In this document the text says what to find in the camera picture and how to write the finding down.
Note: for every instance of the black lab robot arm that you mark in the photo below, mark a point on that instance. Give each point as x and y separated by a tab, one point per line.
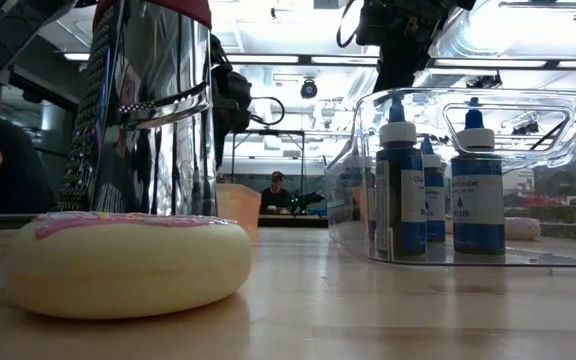
305	200

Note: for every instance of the black boxy device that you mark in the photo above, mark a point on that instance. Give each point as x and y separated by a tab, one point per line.
485	82

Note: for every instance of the fluorescent tube light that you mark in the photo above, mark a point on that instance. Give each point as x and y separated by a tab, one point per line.
75	56

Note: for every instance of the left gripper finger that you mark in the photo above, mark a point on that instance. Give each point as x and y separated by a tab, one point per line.
220	147

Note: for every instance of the black horizontal crossbar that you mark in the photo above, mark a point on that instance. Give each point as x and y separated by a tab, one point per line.
305	60

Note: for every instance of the clear plastic bin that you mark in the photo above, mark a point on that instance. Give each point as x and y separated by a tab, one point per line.
543	259

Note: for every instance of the shiny metal box grater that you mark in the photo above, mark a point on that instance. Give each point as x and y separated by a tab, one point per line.
168	50

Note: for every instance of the black dome camera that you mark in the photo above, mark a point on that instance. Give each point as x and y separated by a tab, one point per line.
309	89

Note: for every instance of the grey track fixture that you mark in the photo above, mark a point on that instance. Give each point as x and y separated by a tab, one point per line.
543	5

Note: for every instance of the blue food colouring bottle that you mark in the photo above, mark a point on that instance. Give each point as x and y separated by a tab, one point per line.
478	200
435	200
410	195

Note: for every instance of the person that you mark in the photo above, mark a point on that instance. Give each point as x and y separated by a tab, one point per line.
275	200
23	175

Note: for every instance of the pink frosted toy donut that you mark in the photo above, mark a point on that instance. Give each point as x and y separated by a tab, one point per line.
128	270

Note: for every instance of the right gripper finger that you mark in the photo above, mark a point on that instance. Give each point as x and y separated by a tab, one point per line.
400	70

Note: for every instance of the black metal rig frame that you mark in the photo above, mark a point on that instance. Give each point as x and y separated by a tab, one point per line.
268	131

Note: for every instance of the white frosted toy donut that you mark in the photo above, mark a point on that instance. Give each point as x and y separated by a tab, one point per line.
523	229

